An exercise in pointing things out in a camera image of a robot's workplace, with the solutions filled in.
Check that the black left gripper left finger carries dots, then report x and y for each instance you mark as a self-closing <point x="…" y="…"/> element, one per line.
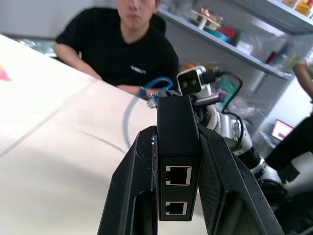
<point x="127" y="176"/>

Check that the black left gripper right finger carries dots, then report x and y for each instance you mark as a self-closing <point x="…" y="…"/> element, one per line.
<point x="220" y="171"/>

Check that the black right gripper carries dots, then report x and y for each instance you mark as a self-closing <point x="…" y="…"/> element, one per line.
<point x="205" y="101"/>

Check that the small black network box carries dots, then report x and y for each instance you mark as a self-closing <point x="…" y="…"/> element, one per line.
<point x="177" y="127"/>

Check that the teal plastic bag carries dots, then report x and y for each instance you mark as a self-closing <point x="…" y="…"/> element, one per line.
<point x="226" y="88"/>

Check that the grey metal shelf rack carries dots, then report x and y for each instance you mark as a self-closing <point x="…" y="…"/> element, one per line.
<point x="244" y="49"/>

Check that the red plastic container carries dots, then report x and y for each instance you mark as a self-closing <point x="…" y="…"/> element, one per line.
<point x="227" y="33"/>

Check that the laptop with pink screen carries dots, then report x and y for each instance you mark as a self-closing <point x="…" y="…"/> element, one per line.
<point x="282" y="130"/>

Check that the person in dark trousers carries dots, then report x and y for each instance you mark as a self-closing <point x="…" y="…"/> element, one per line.
<point x="291" y="144"/>

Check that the wooden tiered stand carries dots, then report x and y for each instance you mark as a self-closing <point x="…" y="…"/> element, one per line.
<point x="204" y="17"/>

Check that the person in black t-shirt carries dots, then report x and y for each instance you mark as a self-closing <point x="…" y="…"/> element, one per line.
<point x="117" y="46"/>

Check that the yellow package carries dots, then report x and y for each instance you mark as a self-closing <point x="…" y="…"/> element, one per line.
<point x="304" y="7"/>

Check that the pink and yellow object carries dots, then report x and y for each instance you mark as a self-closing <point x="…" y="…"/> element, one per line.
<point x="3" y="74"/>

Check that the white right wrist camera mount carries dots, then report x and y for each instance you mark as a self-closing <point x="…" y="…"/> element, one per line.
<point x="192" y="80"/>

